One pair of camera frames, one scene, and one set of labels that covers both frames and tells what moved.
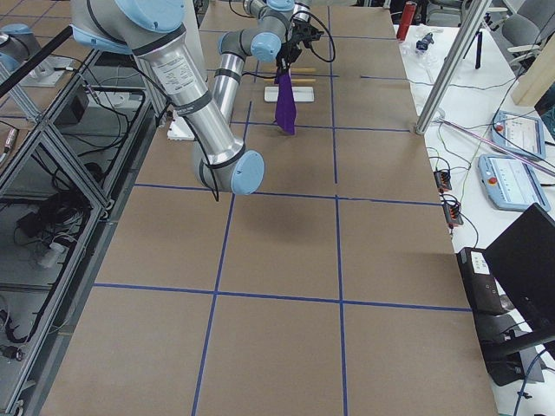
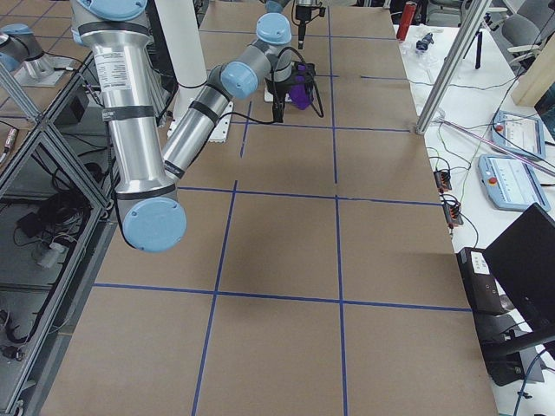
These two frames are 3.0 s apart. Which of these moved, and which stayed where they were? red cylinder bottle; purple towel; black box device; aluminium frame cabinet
Moved: purple towel
Stayed: aluminium frame cabinet; red cylinder bottle; black box device
